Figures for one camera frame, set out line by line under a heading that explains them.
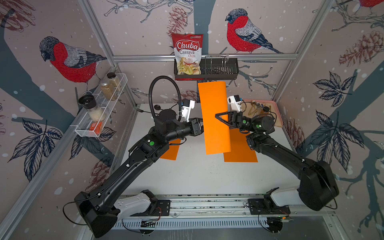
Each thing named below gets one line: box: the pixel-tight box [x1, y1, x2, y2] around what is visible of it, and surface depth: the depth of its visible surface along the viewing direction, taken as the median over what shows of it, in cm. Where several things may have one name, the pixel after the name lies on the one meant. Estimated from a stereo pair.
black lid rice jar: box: [78, 94, 106, 122], surface depth 67 cm
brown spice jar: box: [100, 82, 117, 101], surface depth 78 cm
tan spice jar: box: [107, 72, 121, 92], surface depth 82 cm
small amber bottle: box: [262, 106, 270, 114], surface depth 106 cm
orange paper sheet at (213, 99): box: [198, 81, 231, 155], surface depth 59 cm
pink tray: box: [240, 99, 284, 128], surface depth 120 cm
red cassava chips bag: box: [171, 33, 204, 81], surface depth 85 cm
